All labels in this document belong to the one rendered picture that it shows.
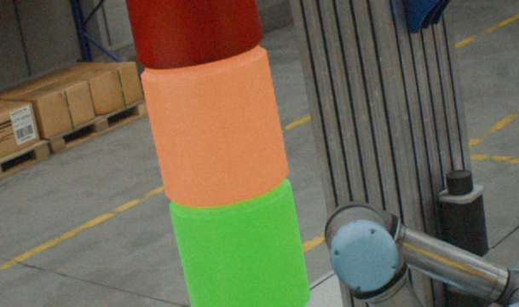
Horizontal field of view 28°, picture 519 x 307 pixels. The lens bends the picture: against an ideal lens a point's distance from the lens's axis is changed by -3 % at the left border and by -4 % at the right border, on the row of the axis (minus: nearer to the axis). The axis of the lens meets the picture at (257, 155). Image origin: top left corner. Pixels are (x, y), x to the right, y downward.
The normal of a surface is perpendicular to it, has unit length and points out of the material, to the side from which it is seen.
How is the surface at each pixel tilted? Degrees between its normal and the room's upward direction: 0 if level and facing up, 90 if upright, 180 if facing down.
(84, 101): 94
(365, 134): 90
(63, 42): 90
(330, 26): 90
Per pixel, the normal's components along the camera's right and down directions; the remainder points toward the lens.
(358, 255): -0.02, 0.17
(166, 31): -0.40, 0.33
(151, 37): -0.62, 0.33
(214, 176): -0.16, 0.32
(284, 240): 0.76, 0.05
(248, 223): 0.35, 0.21
